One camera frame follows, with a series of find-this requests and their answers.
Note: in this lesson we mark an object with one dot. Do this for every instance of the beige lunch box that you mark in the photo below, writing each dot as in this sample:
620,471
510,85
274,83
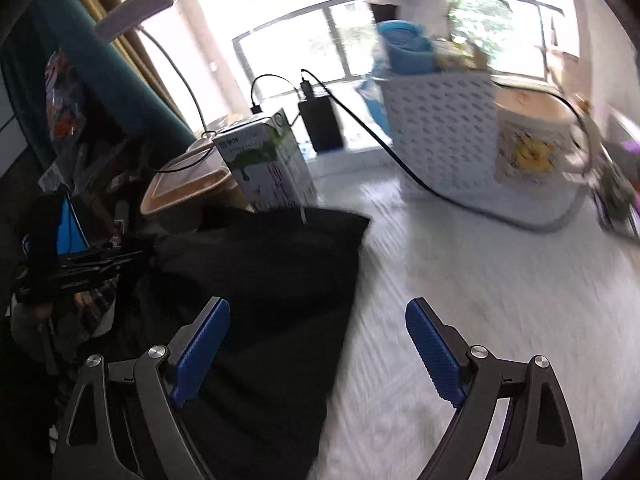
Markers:
180,185

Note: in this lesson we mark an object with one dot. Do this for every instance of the plaid shirt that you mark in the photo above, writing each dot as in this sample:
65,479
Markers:
100,305

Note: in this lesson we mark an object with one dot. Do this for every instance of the colourful snack bag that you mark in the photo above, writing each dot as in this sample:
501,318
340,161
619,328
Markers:
62,105

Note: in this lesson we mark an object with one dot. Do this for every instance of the black pants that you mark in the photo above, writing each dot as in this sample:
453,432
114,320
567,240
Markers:
280,310

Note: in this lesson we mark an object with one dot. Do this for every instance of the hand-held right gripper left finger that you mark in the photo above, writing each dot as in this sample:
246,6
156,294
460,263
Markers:
200,350

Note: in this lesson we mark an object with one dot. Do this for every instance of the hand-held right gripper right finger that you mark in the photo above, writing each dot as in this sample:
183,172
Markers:
435,350

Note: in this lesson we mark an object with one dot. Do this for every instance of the blue pack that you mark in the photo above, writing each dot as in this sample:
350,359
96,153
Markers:
405,50

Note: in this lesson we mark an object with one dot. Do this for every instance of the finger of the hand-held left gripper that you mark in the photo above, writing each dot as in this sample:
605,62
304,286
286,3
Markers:
100,267

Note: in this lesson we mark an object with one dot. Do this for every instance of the white and green milk carton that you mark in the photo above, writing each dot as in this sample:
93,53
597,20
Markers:
270,160

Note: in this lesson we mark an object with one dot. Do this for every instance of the white plastic basket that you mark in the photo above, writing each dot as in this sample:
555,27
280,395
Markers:
435,135

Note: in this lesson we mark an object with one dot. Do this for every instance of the balcony railing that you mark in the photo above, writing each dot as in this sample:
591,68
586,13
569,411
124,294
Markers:
336,45

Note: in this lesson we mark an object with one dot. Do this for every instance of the white mug with yellow print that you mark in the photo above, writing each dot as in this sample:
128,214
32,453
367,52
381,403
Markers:
530,160

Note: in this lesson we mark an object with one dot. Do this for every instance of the white tissue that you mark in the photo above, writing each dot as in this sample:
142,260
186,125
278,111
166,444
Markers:
410,0

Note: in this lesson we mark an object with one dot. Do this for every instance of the grey desk lamp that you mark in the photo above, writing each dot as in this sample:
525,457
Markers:
130,10

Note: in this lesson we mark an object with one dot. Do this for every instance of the tablet with blue screen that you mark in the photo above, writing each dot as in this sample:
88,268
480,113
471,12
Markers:
72,230

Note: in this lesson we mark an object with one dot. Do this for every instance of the dark blue curtain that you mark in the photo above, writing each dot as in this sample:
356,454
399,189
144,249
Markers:
115,90

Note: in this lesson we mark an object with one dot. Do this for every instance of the black power bank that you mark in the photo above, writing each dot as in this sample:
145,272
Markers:
322,125

